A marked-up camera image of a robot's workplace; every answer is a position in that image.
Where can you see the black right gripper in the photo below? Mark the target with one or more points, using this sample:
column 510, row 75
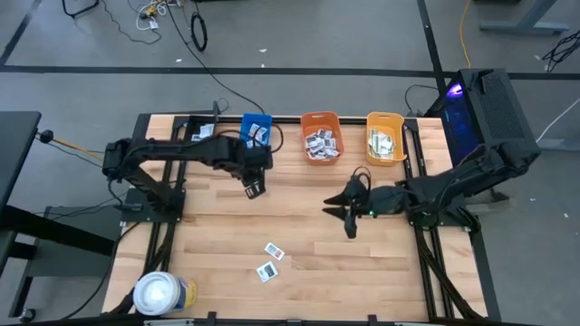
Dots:
column 385, row 201

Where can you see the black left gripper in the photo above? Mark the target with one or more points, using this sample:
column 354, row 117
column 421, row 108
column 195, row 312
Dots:
column 254, row 163

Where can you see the white blue alcohol pad packet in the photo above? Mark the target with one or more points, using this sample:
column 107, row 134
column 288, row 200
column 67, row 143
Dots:
column 208, row 129
column 196, row 137
column 203, row 133

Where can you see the packets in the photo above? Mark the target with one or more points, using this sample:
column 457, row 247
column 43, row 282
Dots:
column 315, row 145

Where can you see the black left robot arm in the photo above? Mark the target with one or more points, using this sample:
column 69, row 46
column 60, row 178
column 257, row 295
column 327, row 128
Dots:
column 172, row 151

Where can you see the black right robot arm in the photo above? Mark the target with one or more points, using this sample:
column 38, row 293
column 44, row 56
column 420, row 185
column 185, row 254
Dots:
column 453, row 181

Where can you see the blue plastic bin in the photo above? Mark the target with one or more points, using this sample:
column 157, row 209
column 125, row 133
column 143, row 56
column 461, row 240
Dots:
column 247, row 118

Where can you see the black mesh basket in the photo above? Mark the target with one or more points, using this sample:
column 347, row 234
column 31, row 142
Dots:
column 195, row 121

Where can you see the plain white bandage wrapper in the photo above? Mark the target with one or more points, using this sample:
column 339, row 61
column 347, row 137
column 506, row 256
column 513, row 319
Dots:
column 384, row 146

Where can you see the orange plastic bin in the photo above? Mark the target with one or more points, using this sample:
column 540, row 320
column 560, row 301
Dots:
column 321, row 120

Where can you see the yellow plastic bin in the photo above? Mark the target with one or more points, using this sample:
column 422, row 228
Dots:
column 385, row 118

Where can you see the white canister with yellow label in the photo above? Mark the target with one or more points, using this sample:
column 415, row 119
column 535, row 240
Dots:
column 156, row 294

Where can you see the black computer tower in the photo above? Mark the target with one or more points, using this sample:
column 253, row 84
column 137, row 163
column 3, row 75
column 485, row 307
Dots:
column 503, row 108

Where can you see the grey desk foot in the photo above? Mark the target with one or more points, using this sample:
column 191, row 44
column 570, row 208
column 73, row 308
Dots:
column 562, row 145

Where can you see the black floor stand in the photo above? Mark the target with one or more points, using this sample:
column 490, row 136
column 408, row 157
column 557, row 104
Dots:
column 72, row 13

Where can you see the black desk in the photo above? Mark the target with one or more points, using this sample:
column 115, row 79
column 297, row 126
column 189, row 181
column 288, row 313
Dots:
column 18, row 145

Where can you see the grey desk leg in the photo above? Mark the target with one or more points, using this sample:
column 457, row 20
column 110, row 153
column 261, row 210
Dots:
column 525, row 25

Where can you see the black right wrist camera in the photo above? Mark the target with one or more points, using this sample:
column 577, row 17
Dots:
column 355, row 183

